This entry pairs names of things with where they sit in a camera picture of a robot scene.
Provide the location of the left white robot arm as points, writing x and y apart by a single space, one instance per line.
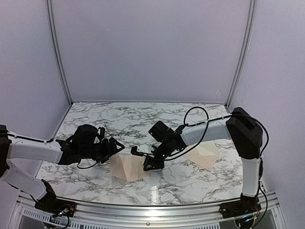
14 146

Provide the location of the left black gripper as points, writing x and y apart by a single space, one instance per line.
108 152

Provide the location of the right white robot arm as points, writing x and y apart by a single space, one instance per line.
244 131

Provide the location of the right aluminium corner post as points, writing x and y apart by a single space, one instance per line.
243 52

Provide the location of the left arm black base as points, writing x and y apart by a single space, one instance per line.
50 203

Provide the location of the curved aluminium front rail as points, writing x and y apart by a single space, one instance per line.
89 215

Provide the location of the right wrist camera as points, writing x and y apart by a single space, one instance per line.
141 150

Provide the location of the cream envelope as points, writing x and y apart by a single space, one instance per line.
205 155

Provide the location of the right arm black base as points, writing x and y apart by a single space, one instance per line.
245 205

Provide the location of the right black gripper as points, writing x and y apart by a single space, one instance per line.
149 161

